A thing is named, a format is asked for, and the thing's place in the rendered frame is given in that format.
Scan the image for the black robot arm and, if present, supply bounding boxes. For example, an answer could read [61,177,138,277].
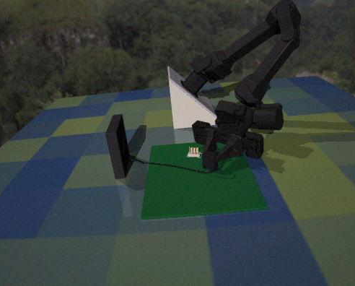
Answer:
[180,0,301,130]

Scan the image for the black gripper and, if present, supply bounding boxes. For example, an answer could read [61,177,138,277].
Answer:
[192,118,263,162]

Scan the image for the black fan plug with cable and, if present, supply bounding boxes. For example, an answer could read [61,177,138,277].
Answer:
[132,151,224,173]

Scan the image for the green circuit board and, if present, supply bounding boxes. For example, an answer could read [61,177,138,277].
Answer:
[141,142,268,220]

